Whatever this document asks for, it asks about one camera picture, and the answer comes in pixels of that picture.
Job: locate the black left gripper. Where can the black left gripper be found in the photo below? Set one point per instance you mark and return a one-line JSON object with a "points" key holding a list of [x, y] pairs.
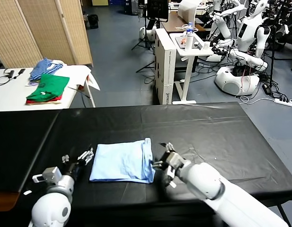
{"points": [[74, 170]]}

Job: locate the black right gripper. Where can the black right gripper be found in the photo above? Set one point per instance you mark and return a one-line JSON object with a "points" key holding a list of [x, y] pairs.
{"points": [[165, 160]]}

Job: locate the light blue t-shirt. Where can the light blue t-shirt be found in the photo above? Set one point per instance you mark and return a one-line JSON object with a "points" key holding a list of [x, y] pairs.
{"points": [[119, 163]]}

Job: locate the small white robot base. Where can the small white robot base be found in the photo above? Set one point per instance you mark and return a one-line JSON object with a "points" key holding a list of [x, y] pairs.
{"points": [[150, 35]]}

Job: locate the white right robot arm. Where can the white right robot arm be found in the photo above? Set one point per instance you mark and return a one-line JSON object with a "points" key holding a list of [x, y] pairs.
{"points": [[207, 182]]}

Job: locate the white humanoid robot raised arm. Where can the white humanoid robot raised arm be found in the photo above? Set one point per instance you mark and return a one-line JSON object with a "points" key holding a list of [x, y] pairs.
{"points": [[222, 26]]}

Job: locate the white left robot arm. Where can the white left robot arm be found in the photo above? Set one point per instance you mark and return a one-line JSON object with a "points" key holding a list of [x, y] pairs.
{"points": [[53, 205]]}

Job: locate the small white tag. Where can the small white tag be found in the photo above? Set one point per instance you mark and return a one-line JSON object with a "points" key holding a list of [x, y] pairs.
{"points": [[28, 192]]}

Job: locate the beige folded garment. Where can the beige folded garment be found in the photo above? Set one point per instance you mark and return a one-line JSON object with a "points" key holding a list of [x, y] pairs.
{"points": [[53, 103]]}

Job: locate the black adjoining table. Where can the black adjoining table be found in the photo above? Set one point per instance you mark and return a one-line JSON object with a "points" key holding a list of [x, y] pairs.
{"points": [[18, 146]]}

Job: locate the red folded garment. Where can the red folded garment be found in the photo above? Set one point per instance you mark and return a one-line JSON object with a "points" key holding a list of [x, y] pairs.
{"points": [[59, 98]]}

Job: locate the green folded shirt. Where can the green folded shirt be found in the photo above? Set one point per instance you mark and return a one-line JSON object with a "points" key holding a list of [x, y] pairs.
{"points": [[53, 82]]}

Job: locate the white cloth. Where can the white cloth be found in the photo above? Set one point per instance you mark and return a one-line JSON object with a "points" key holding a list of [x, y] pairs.
{"points": [[77, 73]]}

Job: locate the tall white cardboard box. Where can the tall white cardboard box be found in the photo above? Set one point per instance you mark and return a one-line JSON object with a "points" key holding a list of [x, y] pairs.
{"points": [[169, 71]]}

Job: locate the white standing desk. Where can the white standing desk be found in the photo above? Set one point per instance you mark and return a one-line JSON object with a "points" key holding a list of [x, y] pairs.
{"points": [[189, 71]]}

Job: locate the white side table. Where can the white side table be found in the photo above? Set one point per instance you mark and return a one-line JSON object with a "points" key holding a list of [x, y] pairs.
{"points": [[8, 94]]}

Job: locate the blue striped garment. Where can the blue striped garment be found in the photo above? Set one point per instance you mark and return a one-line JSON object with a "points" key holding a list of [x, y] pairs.
{"points": [[41, 68]]}

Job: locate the white tumbler bottle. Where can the white tumbler bottle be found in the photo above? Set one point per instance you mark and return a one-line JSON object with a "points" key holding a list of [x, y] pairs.
{"points": [[188, 43]]}

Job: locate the small orange item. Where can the small orange item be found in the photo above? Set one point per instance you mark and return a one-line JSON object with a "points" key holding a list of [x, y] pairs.
{"points": [[183, 41]]}

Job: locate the white paper cup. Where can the white paper cup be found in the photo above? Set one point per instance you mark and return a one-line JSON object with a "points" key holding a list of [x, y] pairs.
{"points": [[206, 46]]}

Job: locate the black power adapter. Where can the black power adapter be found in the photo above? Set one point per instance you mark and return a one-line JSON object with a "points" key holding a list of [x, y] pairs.
{"points": [[267, 89]]}

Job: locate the clear water bottle blue cap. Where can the clear water bottle blue cap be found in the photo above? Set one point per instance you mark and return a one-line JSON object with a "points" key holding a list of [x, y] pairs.
{"points": [[189, 28]]}

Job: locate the white power strip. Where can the white power strip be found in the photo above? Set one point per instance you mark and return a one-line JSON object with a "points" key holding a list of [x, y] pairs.
{"points": [[284, 102]]}

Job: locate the black tripod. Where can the black tripod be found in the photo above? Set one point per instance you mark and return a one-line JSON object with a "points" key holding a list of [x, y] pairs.
{"points": [[146, 23]]}

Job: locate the brown desk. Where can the brown desk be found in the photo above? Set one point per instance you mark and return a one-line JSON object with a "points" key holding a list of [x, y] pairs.
{"points": [[174, 22]]}

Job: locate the bamboo folding screen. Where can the bamboo folding screen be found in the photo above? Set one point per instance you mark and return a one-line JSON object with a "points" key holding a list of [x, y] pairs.
{"points": [[41, 28]]}

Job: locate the black trash bin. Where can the black trash bin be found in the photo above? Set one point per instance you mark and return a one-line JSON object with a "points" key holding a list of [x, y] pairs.
{"points": [[93, 22]]}

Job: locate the black light stand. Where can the black light stand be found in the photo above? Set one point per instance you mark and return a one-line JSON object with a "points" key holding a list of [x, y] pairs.
{"points": [[272, 59]]}

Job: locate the white curved panel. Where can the white curved panel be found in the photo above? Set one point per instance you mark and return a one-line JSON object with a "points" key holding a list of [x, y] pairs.
{"points": [[187, 11]]}

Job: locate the black monitor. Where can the black monitor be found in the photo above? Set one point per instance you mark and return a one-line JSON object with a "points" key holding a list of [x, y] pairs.
{"points": [[157, 9]]}

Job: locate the yellow cabinet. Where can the yellow cabinet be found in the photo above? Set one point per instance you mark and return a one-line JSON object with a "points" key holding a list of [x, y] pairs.
{"points": [[100, 2]]}

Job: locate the blue cabinet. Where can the blue cabinet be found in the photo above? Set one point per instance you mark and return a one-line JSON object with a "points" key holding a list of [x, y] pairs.
{"points": [[116, 2]]}

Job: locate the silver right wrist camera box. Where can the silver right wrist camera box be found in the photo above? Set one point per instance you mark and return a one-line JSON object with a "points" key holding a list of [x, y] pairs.
{"points": [[176, 162]]}

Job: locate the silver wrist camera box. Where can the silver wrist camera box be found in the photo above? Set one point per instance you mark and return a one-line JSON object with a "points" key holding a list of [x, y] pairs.
{"points": [[176, 162], [50, 176]]}

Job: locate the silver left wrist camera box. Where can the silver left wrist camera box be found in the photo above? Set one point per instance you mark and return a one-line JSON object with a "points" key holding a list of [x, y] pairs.
{"points": [[50, 176]]}

